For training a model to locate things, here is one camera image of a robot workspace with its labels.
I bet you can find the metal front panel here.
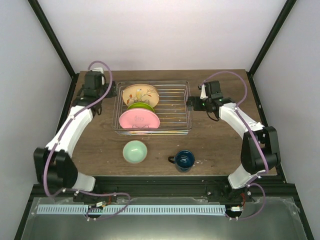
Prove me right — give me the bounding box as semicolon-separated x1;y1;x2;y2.
21;197;308;240

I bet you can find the left black frame post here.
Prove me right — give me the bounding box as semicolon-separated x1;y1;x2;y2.
28;0;76;79

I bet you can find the purple cable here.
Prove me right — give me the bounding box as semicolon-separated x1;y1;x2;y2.
43;60;132;222
201;70;270;222

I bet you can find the right black frame post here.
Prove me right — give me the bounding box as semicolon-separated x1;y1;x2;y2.
248;0;297;76

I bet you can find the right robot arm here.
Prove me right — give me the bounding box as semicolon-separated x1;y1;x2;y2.
186;96;281;202

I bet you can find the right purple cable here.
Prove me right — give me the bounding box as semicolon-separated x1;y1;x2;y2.
201;70;270;222

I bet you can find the mint green bowl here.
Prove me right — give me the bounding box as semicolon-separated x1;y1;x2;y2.
122;140;148;164

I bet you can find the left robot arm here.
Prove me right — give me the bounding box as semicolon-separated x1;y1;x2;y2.
33;81;115;202

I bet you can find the black frame post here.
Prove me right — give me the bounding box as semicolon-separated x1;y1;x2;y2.
28;0;76;79
248;0;297;76

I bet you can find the lime green plate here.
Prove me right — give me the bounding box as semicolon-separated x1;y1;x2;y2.
127;102;155;113

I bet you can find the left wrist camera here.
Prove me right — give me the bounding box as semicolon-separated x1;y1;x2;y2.
83;67;105;98

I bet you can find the light blue slotted strip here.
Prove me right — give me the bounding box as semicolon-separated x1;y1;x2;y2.
36;204;226;216

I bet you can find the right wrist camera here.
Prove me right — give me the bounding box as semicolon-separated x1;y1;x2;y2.
198;80;223;100

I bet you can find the plain pink plate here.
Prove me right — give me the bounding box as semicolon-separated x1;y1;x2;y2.
118;108;160;129

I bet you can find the chrome wire dish rack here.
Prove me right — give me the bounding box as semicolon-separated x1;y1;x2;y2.
112;80;192;136

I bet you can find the dark blue mug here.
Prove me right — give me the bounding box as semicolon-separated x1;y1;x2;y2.
168;150;196;173

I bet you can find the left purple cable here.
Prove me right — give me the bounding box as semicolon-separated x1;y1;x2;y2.
43;60;132;222

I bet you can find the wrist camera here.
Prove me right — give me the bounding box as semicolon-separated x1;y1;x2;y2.
83;67;105;98
198;80;223;100

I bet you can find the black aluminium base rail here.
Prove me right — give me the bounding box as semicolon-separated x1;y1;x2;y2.
32;175;296;203

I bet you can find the pink plate with bird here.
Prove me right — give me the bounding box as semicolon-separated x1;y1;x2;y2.
122;84;160;107

